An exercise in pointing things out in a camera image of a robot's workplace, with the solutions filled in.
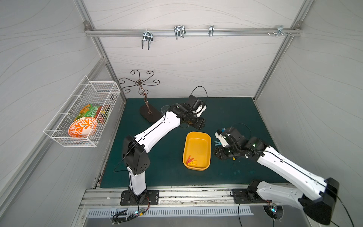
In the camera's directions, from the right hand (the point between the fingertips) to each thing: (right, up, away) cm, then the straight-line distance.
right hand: (216, 151), depth 75 cm
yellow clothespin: (+14, -9, +13) cm, 21 cm away
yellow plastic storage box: (-9, -4, +15) cm, 18 cm away
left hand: (-7, +14, +4) cm, 17 cm away
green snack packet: (-63, +22, -8) cm, 67 cm away
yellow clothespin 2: (-13, -10, +10) cm, 19 cm away
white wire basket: (-64, +32, +5) cm, 71 cm away
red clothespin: (-15, -9, +11) cm, 21 cm away
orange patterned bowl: (-64, +14, -11) cm, 67 cm away
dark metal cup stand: (-44, +21, +33) cm, 59 cm away
